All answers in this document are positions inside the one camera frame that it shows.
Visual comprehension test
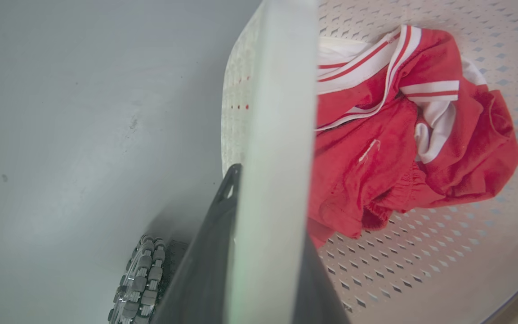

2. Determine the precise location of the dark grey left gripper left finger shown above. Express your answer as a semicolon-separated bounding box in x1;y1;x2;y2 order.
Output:
150;163;243;324

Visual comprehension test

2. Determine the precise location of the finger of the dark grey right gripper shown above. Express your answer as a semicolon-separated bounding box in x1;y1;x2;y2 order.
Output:
291;232;352;324

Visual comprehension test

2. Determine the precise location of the white perforated plastic laundry basket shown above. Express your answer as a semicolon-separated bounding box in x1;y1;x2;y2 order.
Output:
221;0;518;324

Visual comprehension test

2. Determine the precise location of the grey omni wheel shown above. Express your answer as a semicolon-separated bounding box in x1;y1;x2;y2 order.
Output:
107;234;167;324

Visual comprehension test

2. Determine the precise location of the red white-striped garment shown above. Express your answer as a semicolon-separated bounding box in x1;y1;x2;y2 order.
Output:
306;25;518;249

